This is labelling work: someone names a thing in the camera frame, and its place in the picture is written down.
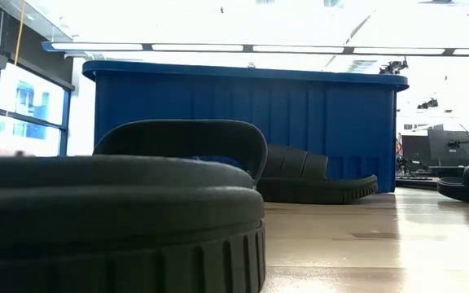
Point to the long ceiling light strip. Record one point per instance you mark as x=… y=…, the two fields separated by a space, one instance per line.
x=198 y=47

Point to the black ceiling mounted device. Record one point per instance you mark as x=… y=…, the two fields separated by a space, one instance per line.
x=395 y=66
x=429 y=103

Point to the dark window frame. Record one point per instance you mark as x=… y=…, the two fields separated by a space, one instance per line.
x=64 y=122

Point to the blue plastic bin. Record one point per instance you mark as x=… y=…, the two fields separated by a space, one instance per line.
x=340 y=122

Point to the small black monitor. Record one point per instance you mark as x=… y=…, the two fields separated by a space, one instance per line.
x=415 y=148

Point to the dark background desk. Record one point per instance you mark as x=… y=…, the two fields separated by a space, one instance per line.
x=415 y=182

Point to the large black rubber slide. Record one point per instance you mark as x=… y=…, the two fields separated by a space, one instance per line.
x=116 y=211

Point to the large black monitor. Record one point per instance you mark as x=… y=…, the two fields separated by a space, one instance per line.
x=446 y=152

